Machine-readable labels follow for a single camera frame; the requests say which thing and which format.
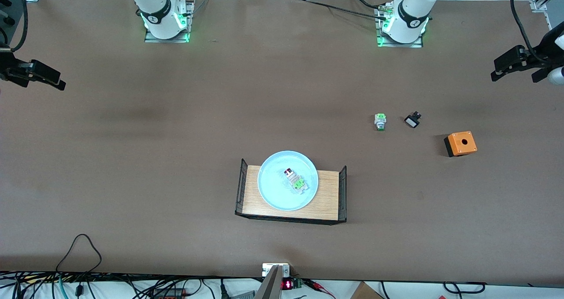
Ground red push button switch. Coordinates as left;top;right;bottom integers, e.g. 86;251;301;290
283;167;308;195

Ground light blue round plate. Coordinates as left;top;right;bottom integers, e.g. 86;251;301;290
257;151;319;212

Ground black office chair base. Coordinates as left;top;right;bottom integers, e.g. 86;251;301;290
0;0;16;26

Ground orange and black device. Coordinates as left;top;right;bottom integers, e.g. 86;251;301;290
152;288;188;299

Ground brown cardboard piece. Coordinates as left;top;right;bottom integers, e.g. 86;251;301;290
350;281;384;299

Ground red alligator clip lead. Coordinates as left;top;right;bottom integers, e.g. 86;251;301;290
304;279;335;299

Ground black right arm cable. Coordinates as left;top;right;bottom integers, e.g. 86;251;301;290
9;0;30;53

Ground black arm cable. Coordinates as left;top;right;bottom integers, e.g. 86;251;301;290
9;0;30;53
509;0;542;55

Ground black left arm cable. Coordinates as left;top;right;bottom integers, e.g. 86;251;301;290
509;0;542;55

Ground orange button enclosure box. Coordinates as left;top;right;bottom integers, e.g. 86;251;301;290
444;131;478;158

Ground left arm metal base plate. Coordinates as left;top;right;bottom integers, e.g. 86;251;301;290
375;4;424;48

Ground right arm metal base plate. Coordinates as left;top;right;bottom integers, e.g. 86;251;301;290
144;0;194;43

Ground curved black cable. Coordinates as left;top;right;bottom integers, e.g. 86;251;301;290
348;0;388;10

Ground long black table cable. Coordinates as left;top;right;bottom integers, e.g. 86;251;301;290
304;0;388;18

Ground tangled black cable bundle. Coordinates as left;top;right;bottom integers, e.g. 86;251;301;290
0;270;221;299

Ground looped black cable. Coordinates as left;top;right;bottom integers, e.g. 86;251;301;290
55;234;103;296

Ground wooden shelf with wire sides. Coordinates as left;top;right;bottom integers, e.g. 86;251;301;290
235;159;347;225

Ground coiled black cable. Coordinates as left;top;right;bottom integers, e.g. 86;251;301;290
443;281;486;293

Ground silver bracket plate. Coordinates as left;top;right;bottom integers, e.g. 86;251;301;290
262;263;290;277

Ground grey camera mount bar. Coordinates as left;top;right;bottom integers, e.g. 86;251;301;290
254;265;283;299

